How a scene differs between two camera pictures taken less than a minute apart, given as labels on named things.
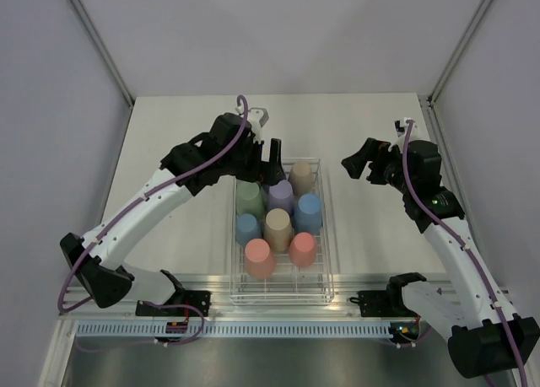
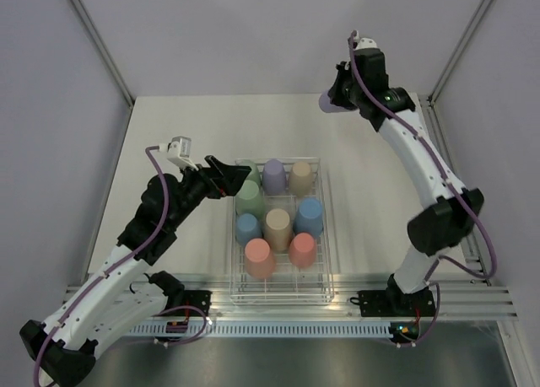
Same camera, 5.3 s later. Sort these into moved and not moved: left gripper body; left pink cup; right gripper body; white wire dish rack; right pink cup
Moved: left gripper body; right gripper body
Not moved: white wire dish rack; left pink cup; right pink cup
